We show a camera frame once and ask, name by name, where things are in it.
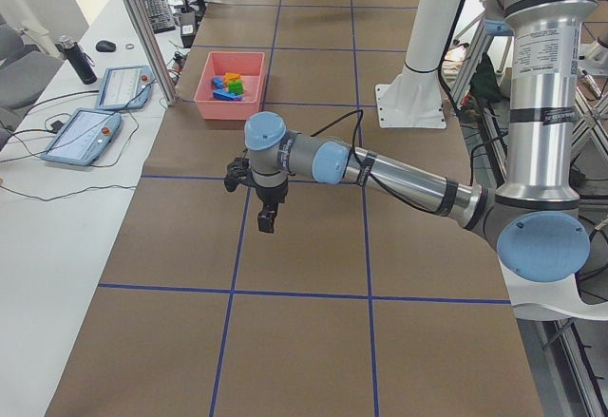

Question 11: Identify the far teach pendant tablet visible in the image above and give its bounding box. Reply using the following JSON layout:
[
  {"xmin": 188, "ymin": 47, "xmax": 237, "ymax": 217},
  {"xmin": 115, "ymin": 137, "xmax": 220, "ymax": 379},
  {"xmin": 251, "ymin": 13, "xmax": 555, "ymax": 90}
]
[{"xmin": 95, "ymin": 66, "xmax": 155, "ymax": 111}]

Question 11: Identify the black braided cable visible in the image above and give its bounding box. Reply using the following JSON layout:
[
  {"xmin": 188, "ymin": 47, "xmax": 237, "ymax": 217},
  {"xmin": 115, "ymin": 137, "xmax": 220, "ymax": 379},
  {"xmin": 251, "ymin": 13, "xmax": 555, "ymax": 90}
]
[{"xmin": 311, "ymin": 108, "xmax": 367, "ymax": 152}]

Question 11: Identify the small blue toy block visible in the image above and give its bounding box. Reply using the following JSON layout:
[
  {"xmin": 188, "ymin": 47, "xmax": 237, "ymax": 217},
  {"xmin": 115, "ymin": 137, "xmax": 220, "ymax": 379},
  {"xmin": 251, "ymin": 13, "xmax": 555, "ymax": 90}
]
[{"xmin": 212, "ymin": 76, "xmax": 226, "ymax": 89}]

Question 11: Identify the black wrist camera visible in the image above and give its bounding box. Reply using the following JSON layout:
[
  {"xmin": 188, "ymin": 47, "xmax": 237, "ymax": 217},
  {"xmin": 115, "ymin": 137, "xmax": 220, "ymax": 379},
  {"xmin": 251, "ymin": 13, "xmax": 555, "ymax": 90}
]
[{"xmin": 223, "ymin": 157, "xmax": 255, "ymax": 193}]

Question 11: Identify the black keyboard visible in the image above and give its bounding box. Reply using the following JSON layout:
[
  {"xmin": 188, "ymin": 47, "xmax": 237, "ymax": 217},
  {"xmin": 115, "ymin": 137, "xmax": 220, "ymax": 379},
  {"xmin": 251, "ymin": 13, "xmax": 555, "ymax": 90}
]
[{"xmin": 141, "ymin": 0, "xmax": 176, "ymax": 33}]

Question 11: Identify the aluminium frame post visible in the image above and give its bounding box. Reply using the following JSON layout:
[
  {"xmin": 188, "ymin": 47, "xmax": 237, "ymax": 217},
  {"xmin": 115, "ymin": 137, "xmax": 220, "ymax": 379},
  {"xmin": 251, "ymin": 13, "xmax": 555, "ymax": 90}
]
[{"xmin": 123, "ymin": 0, "xmax": 178, "ymax": 106}]

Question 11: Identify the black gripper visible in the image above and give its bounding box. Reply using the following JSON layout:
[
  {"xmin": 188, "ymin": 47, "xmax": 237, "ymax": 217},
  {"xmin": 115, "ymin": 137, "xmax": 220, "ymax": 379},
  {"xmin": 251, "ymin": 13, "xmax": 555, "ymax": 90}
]
[{"xmin": 256, "ymin": 180, "xmax": 289, "ymax": 234}]

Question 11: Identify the black computer mouse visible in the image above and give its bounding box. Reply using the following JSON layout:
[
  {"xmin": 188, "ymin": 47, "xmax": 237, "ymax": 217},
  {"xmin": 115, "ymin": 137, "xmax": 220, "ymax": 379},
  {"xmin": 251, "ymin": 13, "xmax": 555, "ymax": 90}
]
[{"xmin": 95, "ymin": 40, "xmax": 116, "ymax": 53}]

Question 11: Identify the black water bottle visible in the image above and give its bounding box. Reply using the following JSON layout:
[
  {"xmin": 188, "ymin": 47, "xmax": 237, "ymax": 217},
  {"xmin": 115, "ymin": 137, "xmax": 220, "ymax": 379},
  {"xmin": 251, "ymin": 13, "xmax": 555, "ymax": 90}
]
[{"xmin": 59, "ymin": 35, "xmax": 97, "ymax": 85}]

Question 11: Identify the teach pendant tablet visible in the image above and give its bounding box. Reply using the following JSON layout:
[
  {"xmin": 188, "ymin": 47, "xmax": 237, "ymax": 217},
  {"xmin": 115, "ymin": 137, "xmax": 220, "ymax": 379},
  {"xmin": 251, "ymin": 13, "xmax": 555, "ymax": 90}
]
[
  {"xmin": 95, "ymin": 66, "xmax": 155, "ymax": 111},
  {"xmin": 40, "ymin": 108, "xmax": 123, "ymax": 166}
]

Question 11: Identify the green toy block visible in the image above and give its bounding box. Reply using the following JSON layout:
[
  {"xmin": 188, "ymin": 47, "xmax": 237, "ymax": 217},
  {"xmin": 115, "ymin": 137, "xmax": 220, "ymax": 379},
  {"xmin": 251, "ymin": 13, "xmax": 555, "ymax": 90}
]
[{"xmin": 227, "ymin": 79, "xmax": 244, "ymax": 96}]

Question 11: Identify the near teach pendant tablet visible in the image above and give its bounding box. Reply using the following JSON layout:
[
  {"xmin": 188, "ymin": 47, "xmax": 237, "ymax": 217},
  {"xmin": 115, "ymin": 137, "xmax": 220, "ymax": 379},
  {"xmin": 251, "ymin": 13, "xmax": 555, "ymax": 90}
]
[{"xmin": 40, "ymin": 108, "xmax": 123, "ymax": 166}]

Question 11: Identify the orange sloped toy block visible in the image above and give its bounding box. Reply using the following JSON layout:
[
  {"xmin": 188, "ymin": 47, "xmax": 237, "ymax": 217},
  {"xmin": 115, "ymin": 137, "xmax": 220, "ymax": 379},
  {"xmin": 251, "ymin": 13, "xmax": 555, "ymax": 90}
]
[{"xmin": 223, "ymin": 72, "xmax": 241, "ymax": 84}]

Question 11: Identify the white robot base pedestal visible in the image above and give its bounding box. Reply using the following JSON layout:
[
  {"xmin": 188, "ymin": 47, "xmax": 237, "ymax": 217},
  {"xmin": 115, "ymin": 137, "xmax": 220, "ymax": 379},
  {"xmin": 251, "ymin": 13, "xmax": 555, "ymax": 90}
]
[{"xmin": 375, "ymin": 0, "xmax": 463, "ymax": 129}]

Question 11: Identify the long blue toy block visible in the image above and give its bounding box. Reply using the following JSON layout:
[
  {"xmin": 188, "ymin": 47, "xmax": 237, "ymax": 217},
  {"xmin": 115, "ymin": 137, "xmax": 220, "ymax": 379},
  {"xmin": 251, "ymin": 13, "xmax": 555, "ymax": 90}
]
[{"xmin": 212, "ymin": 89, "xmax": 243, "ymax": 102}]

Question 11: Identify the white chair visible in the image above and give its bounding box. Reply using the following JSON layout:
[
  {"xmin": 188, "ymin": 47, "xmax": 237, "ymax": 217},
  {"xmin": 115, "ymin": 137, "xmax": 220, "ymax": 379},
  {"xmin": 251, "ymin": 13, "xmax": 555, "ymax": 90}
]
[{"xmin": 500, "ymin": 263, "xmax": 607, "ymax": 321}]

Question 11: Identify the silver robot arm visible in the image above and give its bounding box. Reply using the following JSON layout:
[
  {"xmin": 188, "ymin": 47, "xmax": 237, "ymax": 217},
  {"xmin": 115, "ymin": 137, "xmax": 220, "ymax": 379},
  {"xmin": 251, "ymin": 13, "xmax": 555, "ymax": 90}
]
[{"xmin": 239, "ymin": 0, "xmax": 598, "ymax": 283}]

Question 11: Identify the pink plastic box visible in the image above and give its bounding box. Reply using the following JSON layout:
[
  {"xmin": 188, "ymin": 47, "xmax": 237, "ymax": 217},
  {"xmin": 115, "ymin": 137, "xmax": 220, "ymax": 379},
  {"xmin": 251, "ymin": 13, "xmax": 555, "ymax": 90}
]
[{"xmin": 194, "ymin": 51, "xmax": 265, "ymax": 121}]

